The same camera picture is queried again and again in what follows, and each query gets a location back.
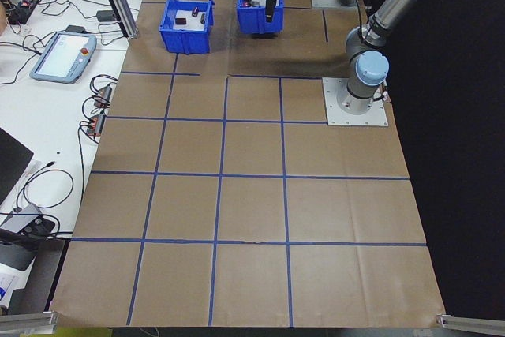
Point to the blue bin with colourful batteries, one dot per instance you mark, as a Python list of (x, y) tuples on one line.
[(252, 21)]

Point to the blue bin with black batteries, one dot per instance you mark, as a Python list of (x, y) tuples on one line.
[(185, 43)]

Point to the blue black battery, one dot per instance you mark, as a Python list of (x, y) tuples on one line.
[(247, 3)]

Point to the small black box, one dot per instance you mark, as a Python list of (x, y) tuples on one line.
[(17, 16)]

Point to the white carton box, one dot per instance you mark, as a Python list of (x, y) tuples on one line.
[(8, 285)]

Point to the bystander bare hand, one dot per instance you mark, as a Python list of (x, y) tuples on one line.
[(2, 13)]

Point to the black power adapter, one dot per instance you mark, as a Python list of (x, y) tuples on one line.
[(77, 29), (105, 16)]

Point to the light blue teach pendant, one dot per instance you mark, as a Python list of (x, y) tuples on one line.
[(59, 57)]

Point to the circuit board red parts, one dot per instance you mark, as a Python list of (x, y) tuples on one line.
[(28, 1)]

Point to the black laptop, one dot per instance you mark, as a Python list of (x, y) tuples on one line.
[(12, 163)]

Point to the black plug block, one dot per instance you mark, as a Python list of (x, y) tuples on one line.
[(39, 227)]

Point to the grey usb hub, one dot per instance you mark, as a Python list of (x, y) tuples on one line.
[(19, 216)]

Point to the grey device stand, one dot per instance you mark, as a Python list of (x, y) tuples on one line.
[(13, 252)]

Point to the black frame cover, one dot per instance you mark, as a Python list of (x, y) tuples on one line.
[(465, 155)]

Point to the aluminium frame bar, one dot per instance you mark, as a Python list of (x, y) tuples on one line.
[(27, 319), (473, 323)]

